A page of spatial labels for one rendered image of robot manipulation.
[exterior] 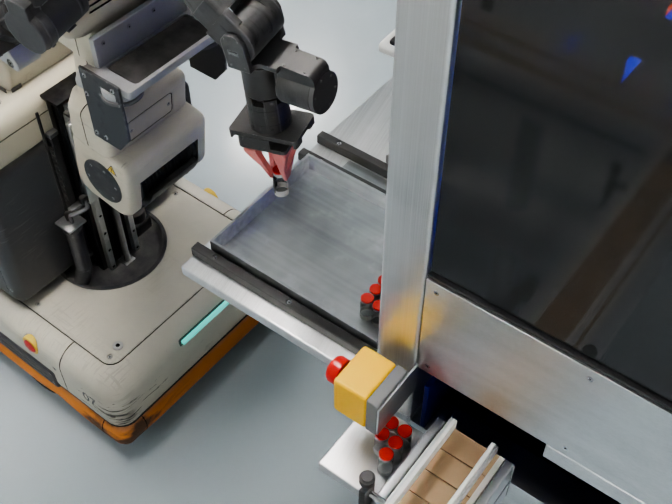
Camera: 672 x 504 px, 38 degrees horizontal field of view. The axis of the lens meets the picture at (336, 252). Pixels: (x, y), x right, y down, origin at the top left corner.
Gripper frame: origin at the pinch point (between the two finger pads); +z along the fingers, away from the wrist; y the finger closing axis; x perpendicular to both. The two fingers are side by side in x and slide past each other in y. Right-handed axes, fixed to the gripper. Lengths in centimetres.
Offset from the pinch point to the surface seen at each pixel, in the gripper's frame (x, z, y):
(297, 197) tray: 19.0, 23.9, -8.4
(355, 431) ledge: -20.5, 27.7, 17.5
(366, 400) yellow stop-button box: -24.2, 13.4, 21.6
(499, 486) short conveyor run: -24, 25, 40
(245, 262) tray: -0.4, 21.1, -8.8
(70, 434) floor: 3, 107, -73
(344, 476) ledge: -27.7, 28.0, 18.7
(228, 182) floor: 96, 104, -75
